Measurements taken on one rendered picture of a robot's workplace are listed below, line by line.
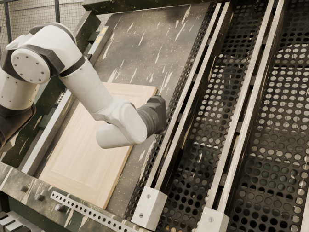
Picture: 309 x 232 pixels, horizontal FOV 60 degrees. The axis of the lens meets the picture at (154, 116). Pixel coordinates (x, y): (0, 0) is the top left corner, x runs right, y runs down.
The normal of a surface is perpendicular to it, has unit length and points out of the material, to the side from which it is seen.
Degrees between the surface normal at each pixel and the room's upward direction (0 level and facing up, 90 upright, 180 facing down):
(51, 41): 37
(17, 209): 90
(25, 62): 119
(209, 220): 51
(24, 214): 90
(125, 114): 74
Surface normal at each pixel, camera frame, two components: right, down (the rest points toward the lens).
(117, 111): 0.18, -0.47
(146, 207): -0.45, -0.47
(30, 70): -0.22, 0.66
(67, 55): 0.67, 0.11
